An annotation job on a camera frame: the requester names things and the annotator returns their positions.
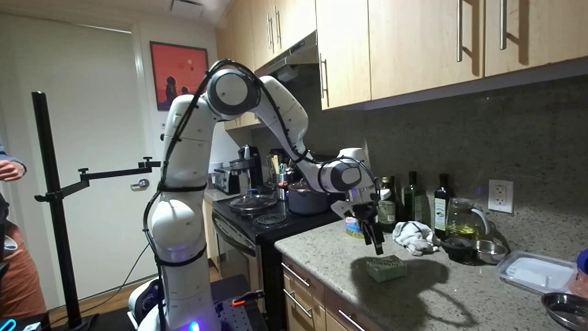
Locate black coffee maker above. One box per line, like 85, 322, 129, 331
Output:
235, 144, 267, 190

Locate bare human hand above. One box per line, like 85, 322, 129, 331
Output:
0, 159, 30, 186

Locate wooden upper cabinets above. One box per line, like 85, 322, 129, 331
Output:
217, 0, 588, 114

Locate glass pitcher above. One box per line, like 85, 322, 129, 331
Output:
445, 197, 493, 245

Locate ceiling vent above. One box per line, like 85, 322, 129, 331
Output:
167, 0, 208, 17

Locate large metal bowl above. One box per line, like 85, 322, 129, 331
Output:
540, 291, 588, 331

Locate grey cooking pot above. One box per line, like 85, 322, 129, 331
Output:
285, 181, 338, 217

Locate steel range hood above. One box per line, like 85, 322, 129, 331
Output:
256, 34, 322, 81

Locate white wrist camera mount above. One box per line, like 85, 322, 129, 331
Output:
329, 197, 359, 223

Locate green wine bottle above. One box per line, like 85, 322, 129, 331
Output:
399, 170, 432, 227

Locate white dish cloth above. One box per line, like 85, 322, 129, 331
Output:
390, 219, 441, 258

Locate white wall outlet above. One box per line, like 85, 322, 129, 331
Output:
487, 177, 517, 216

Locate wooden lower cabinets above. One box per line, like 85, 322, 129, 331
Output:
278, 256, 371, 331

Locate green juice box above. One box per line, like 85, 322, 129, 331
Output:
364, 254, 410, 285

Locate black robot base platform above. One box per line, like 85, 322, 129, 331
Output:
210, 274, 272, 331

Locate silver toaster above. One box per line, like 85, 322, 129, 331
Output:
210, 159, 254, 197

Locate red wall picture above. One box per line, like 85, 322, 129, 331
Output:
149, 41, 212, 113

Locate black kitchen stove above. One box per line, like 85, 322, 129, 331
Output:
210, 194, 346, 331

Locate person in brown shirt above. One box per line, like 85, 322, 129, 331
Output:
0, 194, 52, 322

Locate small black bowl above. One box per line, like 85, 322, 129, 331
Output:
439, 234, 482, 267

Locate black camera stand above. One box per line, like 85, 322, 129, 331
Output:
31, 91, 164, 331

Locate white door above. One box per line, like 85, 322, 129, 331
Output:
0, 15, 155, 309

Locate small metal bowl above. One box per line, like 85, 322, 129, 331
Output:
474, 236, 513, 267

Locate red handled clamp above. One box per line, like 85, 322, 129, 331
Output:
230, 289, 267, 311

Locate utensil crock wooden spoons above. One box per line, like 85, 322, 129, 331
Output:
267, 148, 296, 203

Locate glass pot lid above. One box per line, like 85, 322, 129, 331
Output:
228, 192, 281, 216

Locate clear bottle blue cap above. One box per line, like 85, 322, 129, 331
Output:
568, 247, 588, 300

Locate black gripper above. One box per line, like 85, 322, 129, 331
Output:
353, 203, 386, 258

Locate dark olive oil bottle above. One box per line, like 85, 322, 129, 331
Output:
432, 173, 454, 241

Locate wooden cabinets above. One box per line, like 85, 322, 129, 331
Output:
278, 256, 371, 331
217, 0, 588, 114

